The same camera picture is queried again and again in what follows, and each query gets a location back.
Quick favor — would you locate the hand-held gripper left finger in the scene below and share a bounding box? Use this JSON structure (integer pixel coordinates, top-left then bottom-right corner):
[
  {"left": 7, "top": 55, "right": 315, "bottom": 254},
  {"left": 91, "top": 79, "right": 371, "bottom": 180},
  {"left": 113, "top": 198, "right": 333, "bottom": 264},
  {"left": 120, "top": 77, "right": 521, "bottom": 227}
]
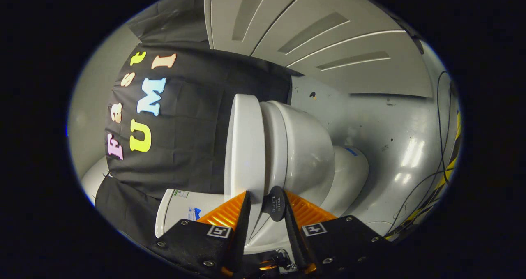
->
[{"left": 150, "top": 191, "right": 251, "bottom": 279}]

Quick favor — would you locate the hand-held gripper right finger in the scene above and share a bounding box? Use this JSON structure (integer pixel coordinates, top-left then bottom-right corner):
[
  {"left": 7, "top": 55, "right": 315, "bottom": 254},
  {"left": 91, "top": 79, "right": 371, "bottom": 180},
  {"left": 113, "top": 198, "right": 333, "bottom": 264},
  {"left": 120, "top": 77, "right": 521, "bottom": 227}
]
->
[{"left": 283, "top": 190, "right": 389, "bottom": 279}]

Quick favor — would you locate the black round lid handle tab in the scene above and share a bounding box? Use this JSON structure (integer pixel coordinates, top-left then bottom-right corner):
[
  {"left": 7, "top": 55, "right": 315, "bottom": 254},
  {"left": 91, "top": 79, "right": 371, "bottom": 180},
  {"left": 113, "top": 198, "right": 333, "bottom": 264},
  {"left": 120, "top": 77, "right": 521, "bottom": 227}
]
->
[{"left": 261, "top": 186, "right": 286, "bottom": 222}]

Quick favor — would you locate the white toilet tank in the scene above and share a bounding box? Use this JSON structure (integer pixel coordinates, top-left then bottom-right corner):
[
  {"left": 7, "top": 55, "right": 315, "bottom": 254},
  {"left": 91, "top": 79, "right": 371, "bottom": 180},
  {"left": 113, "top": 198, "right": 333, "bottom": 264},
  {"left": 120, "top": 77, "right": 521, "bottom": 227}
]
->
[{"left": 155, "top": 188, "right": 226, "bottom": 239}]

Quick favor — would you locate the white toilet seat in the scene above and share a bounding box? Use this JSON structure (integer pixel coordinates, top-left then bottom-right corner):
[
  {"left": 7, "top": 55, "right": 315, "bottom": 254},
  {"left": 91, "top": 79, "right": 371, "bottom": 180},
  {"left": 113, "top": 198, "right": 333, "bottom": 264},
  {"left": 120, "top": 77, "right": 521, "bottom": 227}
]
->
[{"left": 258, "top": 101, "right": 290, "bottom": 197}]

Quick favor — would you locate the black backdrop cloth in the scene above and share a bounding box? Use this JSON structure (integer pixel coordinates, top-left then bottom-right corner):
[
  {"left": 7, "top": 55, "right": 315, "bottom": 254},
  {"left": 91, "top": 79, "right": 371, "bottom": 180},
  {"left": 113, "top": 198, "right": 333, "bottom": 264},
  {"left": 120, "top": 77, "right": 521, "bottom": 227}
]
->
[{"left": 95, "top": 0, "right": 293, "bottom": 249}]

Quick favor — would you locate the thin black floor cable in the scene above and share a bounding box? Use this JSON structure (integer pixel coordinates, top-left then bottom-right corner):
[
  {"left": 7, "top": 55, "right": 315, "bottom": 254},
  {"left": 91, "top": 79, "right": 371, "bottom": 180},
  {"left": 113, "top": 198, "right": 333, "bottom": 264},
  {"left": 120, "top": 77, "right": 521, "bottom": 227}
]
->
[{"left": 385, "top": 71, "right": 457, "bottom": 239}]

